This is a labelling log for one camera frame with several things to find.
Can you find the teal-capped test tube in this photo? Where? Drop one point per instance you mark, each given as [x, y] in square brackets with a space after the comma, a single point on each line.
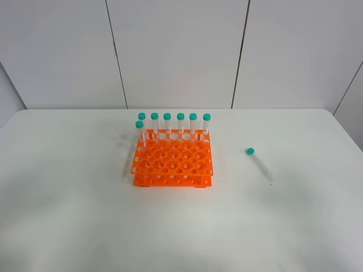
[263, 168]

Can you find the back row tube four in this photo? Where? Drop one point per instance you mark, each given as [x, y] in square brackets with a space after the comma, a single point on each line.
[180, 118]

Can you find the back row tube two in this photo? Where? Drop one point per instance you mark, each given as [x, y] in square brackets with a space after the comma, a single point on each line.
[155, 121]

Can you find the front-left teal-capped tube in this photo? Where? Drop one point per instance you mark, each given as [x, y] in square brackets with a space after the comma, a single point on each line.
[140, 126]

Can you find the back row tube six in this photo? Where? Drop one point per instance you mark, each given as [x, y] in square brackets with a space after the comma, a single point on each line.
[206, 121]

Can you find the back row tube three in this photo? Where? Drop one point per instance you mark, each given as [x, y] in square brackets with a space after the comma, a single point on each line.
[167, 122]

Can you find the back row tube five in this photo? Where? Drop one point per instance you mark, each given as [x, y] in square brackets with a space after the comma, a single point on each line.
[192, 119]

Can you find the orange test tube rack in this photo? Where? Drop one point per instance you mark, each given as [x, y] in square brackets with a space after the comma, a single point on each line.
[173, 159]

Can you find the back row tube one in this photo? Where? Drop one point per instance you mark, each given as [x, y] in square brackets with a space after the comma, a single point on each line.
[142, 118]

